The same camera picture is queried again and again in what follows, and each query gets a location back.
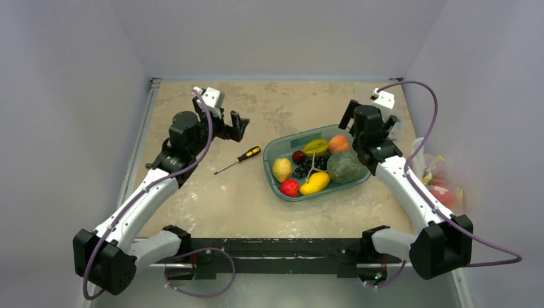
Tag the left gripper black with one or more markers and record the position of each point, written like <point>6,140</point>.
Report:
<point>226,132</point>

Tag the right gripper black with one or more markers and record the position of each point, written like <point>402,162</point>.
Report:
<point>370,129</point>

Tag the clear plastic bag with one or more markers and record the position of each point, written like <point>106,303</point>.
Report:
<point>438,177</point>

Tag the red fake apple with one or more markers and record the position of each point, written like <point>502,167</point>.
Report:
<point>443,193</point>

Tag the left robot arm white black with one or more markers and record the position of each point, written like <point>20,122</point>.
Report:
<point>108,258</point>

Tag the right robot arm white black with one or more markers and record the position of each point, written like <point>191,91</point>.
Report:
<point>440,241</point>

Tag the orange fake peach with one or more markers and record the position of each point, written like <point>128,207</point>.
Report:
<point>339,143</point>

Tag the yellow green fake starfruit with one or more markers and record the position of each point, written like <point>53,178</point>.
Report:
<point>316,148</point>

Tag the dark fake grape bunch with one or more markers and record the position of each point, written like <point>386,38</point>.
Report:
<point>310,166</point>

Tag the yellow fake lemon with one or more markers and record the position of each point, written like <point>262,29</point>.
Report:
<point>282,169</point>

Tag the dark red fake plum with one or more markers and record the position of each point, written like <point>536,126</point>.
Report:
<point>298,157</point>

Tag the yellow fake mango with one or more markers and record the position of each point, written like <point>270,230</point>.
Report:
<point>316,183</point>

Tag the red fake lychee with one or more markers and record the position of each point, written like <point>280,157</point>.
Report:
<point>290,188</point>

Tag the clear plastic screw box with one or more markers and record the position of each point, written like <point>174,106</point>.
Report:
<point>363,92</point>

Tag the yellow black screwdriver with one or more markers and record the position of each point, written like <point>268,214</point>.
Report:
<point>252,152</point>

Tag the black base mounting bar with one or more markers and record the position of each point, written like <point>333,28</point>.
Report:
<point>205,258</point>

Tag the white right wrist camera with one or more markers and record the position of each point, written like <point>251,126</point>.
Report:
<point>383,100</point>

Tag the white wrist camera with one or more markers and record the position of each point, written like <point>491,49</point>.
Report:
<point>213,98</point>
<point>383,100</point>

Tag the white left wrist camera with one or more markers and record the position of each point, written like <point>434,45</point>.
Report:
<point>213,98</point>

